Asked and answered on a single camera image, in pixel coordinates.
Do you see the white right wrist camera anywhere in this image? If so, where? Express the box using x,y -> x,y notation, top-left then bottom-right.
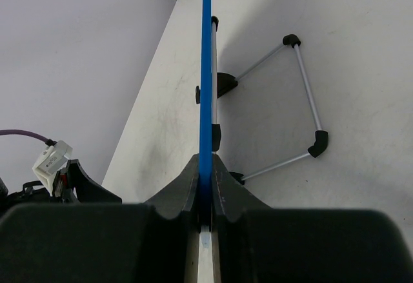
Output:
32,141 -> 73,196

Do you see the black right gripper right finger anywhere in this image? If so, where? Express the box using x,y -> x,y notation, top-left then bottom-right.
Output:
212,155 -> 412,282

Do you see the metal whiteboard stand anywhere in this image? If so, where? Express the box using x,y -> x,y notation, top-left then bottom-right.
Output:
202,16 -> 328,184

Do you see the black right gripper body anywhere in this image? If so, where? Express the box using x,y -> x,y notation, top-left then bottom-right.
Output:
0,159 -> 123,216

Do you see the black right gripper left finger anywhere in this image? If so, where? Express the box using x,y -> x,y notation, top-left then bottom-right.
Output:
1,155 -> 199,282

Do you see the blue framed whiteboard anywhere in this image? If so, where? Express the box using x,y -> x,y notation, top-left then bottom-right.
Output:
197,0 -> 213,282

